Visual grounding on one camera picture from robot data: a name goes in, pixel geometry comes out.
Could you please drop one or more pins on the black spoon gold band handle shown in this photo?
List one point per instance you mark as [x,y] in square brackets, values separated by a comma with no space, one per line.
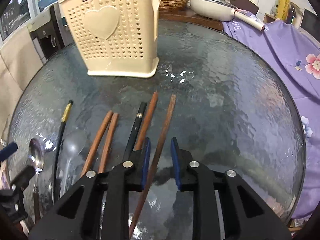
[64,119]

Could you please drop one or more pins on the white microwave oven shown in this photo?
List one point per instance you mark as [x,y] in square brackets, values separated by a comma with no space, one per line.
[310,23]

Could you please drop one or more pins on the yellow roll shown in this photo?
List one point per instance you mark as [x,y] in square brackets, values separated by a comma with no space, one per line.
[282,9]

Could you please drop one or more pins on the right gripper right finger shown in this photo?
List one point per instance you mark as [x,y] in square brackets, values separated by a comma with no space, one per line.
[184,167]

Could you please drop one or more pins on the brown wooden counter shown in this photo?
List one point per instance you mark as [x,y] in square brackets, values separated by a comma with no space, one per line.
[188,16]

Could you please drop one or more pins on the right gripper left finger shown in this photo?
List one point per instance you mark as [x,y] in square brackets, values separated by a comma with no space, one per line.
[137,176]

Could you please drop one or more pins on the clear plastic spoon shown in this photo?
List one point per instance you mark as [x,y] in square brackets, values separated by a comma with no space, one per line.
[72,146]

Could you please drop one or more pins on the round glass table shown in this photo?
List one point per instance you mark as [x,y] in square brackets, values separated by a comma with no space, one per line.
[232,111]

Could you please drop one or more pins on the dark brown bottle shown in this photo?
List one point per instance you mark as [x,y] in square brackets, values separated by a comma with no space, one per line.
[291,14]

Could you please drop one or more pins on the water dispenser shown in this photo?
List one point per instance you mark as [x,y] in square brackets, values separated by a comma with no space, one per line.
[49,32]

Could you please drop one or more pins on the cream plastic utensil holder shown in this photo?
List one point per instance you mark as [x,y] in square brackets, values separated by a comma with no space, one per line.
[115,37]

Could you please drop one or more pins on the woven basin sink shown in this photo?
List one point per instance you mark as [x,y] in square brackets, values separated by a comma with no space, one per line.
[172,5]

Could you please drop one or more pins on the cream frying pan with lid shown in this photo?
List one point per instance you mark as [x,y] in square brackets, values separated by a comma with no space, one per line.
[222,11]

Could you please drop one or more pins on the steel spoon with brown handle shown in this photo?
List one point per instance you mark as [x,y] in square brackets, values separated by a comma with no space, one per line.
[37,159]

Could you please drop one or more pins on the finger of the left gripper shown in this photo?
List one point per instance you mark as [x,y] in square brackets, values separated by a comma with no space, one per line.
[9,150]

